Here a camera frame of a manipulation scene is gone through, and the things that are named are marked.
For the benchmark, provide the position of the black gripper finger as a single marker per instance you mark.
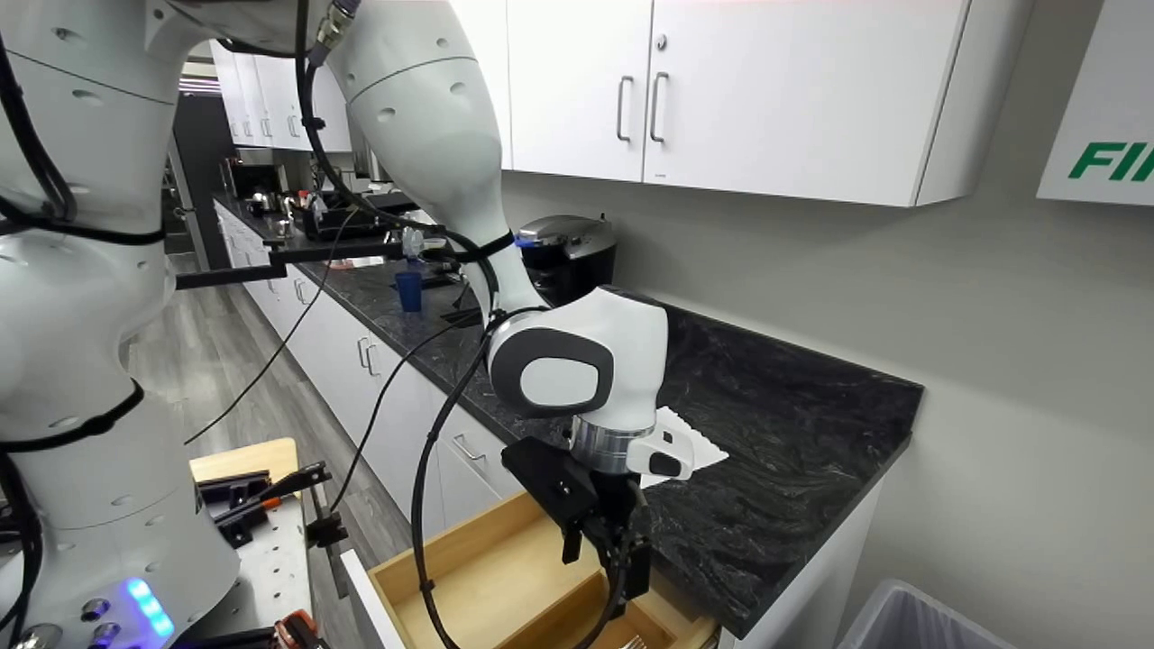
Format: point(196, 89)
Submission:
point(642, 569)
point(619, 560)

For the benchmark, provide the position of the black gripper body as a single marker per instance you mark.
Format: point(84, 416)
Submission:
point(619, 507)

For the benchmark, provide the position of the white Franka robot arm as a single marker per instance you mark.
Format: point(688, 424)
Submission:
point(409, 111)

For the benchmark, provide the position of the white paper napkin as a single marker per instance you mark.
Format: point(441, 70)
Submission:
point(691, 451)

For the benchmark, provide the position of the open wooden drawer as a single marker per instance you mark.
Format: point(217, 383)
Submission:
point(506, 588)

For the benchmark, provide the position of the white lower cabinets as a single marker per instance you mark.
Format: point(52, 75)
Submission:
point(397, 420)

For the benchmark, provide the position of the black silver coffee maker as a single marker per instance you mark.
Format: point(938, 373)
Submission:
point(578, 254)

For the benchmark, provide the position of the trash bin white liner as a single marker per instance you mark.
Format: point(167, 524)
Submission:
point(915, 617)

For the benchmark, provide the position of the small blue bottle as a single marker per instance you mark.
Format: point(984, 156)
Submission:
point(409, 290)

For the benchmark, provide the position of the red black clamp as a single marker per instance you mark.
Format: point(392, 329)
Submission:
point(297, 632)

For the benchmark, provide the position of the perforated metal cart top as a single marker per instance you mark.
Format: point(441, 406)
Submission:
point(272, 564)

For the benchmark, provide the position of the black hand tools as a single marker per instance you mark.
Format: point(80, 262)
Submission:
point(248, 496)

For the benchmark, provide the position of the light wooden board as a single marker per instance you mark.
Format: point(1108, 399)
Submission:
point(248, 454)

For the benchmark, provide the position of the black boom pole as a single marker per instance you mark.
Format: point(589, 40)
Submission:
point(239, 274)

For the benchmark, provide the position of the white box green lettering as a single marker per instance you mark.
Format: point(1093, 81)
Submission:
point(1103, 111)

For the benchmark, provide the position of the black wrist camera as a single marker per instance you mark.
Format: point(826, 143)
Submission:
point(544, 492)

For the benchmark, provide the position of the white upper wall cabinet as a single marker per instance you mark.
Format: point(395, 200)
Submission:
point(794, 85)

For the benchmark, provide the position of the distant white wall cabinets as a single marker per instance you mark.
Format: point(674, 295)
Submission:
point(272, 111)

